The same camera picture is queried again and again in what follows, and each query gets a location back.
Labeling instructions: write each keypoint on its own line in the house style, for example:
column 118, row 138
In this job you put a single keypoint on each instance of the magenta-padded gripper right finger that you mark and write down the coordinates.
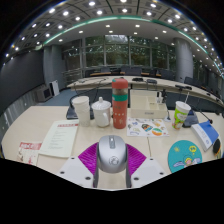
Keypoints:
column 146, row 170

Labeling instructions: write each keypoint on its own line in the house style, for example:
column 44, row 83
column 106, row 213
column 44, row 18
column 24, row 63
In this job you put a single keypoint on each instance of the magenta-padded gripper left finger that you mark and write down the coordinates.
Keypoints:
column 75, row 170

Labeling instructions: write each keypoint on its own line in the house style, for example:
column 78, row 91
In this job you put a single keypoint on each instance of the silver grey computer mouse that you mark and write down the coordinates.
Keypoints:
column 112, row 156

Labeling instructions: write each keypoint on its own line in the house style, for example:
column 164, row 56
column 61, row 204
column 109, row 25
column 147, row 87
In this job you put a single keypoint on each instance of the round teal cartoon mouse pad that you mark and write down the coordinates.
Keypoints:
column 181, row 155

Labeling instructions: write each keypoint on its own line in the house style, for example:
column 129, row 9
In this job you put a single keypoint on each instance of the white printed paper sheet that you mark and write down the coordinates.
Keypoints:
column 60, row 138

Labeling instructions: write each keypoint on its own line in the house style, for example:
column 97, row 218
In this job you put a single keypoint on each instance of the colourful sticker sheet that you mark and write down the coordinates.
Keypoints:
column 146, row 128

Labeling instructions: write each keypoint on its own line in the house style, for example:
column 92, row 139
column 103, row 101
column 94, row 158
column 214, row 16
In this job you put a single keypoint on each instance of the red and white booklet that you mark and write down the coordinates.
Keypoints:
column 28, row 151

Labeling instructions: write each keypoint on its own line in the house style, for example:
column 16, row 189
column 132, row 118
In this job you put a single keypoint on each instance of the dark conference desk unit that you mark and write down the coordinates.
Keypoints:
column 70, row 114
column 191, row 119

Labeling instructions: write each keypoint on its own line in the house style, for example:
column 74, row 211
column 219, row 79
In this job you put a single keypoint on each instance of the stack of white paper cups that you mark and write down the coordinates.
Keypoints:
column 82, row 111

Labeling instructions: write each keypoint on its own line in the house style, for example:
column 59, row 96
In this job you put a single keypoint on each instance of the white lidded mug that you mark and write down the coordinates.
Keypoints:
column 101, row 113

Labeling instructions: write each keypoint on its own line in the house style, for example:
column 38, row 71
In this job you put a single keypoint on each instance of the green printed cup with straw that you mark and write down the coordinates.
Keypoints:
column 180, row 116

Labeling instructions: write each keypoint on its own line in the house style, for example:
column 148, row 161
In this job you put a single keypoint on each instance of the white desk organizer box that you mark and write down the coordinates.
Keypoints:
column 146, row 106

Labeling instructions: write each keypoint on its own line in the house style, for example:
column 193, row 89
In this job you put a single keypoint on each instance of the red bottle with green band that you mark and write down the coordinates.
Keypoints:
column 119, row 106

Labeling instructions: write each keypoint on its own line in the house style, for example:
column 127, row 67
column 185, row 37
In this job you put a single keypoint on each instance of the blue and white book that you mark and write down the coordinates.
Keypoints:
column 206, row 133

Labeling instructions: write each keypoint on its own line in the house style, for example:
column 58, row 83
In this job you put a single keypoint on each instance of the black gooseneck microphone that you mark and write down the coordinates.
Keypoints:
column 207, row 118

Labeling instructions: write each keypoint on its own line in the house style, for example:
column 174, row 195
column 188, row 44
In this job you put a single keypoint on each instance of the long curved conference desk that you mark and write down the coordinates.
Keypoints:
column 100, row 83

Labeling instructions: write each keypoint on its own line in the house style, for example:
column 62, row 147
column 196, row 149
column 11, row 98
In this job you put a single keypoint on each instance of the group of dark office chairs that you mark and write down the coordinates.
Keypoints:
column 133, row 71

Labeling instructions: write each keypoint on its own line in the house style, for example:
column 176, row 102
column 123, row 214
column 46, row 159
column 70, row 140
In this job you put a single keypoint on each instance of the group of ceiling lights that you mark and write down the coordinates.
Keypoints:
column 100, row 12

